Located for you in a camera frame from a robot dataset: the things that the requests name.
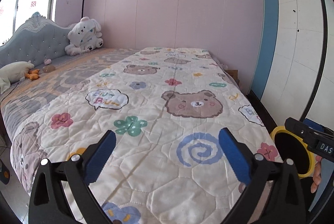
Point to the closed cardboard box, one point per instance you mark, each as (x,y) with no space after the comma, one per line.
(232,74)

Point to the yellow round bin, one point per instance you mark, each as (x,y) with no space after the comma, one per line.
(278,130)

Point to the white plush dog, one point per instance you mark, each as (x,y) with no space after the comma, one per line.
(81,33)

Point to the white and blue wardrobe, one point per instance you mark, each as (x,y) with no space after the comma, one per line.
(287,44)

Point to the orange plush toy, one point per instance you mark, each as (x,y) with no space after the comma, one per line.
(32,75)

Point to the red paper window sticker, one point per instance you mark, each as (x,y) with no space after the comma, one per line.
(33,4)
(1,10)

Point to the white plush goose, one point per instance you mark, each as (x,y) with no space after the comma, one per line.
(13,71)

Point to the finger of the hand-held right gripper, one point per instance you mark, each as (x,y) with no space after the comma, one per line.
(315,125)
(301,132)

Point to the dark grey spotted container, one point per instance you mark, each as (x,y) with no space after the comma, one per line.
(4,174)

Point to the grey orange patterned bed sheet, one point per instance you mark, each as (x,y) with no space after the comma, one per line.
(73,75)

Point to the bed with grey tufted headboard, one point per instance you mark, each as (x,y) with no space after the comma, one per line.
(39,41)

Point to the small pink plush toy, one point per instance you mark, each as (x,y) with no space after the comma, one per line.
(47,61)

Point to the pink white cloth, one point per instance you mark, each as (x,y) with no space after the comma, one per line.
(224,66)

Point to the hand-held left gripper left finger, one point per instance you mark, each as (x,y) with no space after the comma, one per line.
(100,155)

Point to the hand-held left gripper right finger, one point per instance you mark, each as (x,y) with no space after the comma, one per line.
(234,156)

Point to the person's right hand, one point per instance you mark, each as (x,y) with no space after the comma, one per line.
(317,174)

